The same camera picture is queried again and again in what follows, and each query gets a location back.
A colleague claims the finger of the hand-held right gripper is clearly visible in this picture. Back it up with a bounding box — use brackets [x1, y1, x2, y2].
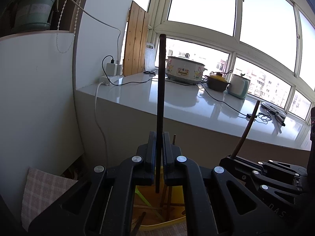
[220, 156, 308, 180]
[251, 170, 304, 195]

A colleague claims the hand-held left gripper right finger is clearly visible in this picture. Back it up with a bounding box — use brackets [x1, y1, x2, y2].
[162, 131, 291, 236]

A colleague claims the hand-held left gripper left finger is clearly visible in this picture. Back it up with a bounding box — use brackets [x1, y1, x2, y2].
[28, 131, 157, 236]

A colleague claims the green plastic spoon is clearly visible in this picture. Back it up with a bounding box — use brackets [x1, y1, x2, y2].
[135, 185, 152, 207]

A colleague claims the wooden chopstick with red end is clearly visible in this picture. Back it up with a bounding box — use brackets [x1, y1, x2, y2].
[160, 186, 167, 208]

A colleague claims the black chopstick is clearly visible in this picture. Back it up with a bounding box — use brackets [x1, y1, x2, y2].
[132, 211, 147, 236]
[155, 34, 166, 193]

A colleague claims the yellow plastic container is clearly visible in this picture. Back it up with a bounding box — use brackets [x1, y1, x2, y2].
[132, 166, 189, 233]

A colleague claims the white stone windowsill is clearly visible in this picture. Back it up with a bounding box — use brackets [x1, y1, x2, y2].
[75, 72, 312, 152]

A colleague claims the pale green electric kettle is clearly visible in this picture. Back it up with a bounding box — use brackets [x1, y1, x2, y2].
[226, 72, 251, 100]

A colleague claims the white floral slow cooker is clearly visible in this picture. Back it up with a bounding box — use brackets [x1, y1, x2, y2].
[165, 53, 208, 85]

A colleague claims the white power strip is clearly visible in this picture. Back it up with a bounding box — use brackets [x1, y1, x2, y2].
[100, 75, 123, 87]

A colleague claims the brown clay pot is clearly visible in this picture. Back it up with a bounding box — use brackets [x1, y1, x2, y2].
[205, 72, 230, 93]

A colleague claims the white plastic cutting board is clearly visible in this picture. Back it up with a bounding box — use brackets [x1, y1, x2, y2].
[144, 43, 156, 71]

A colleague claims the wooden slat board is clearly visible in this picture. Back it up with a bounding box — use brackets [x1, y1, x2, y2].
[122, 0, 150, 77]

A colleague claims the pink checkered cloth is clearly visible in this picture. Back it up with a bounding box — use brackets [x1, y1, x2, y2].
[21, 167, 189, 236]

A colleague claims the potted spider plant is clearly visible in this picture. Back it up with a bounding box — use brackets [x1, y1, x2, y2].
[0, 0, 67, 33]

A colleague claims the black appliance power cable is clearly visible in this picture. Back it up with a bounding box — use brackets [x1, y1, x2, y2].
[197, 82, 258, 120]

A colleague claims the black coiled cable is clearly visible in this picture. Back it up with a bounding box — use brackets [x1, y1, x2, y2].
[255, 112, 271, 125]

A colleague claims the white ring light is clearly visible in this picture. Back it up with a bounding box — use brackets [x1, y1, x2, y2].
[261, 101, 287, 119]

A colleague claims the black charging cable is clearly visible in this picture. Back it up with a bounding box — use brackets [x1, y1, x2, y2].
[102, 55, 168, 86]

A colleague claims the thin white cable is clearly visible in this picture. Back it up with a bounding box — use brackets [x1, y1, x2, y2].
[55, 0, 122, 62]

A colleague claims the white window frame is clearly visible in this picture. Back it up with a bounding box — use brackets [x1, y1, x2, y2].
[133, 0, 315, 128]

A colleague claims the white bead cord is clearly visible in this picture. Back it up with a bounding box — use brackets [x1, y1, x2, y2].
[56, 0, 89, 54]

